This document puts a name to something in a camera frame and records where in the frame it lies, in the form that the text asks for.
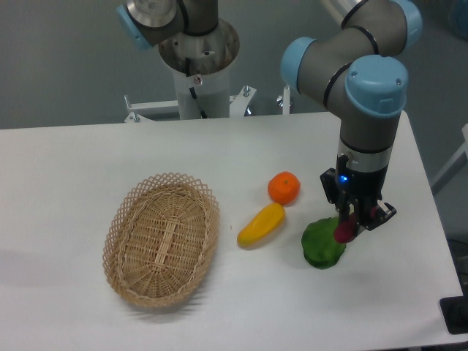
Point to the yellow mango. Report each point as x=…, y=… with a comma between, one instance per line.
x=264, y=223

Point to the woven wicker basket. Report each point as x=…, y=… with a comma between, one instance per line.
x=162, y=240

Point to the green bok choy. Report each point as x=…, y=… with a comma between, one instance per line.
x=320, y=249

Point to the black device at table edge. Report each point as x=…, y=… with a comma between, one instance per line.
x=454, y=311

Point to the white metal base frame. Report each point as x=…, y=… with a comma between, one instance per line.
x=188, y=107

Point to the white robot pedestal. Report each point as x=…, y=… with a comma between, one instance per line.
x=201, y=64

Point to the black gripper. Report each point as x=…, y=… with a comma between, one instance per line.
x=360, y=189

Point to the white frame at right edge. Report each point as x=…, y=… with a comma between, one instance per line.
x=453, y=165

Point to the orange tangerine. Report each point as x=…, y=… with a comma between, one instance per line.
x=284, y=188

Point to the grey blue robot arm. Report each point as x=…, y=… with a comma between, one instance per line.
x=354, y=75

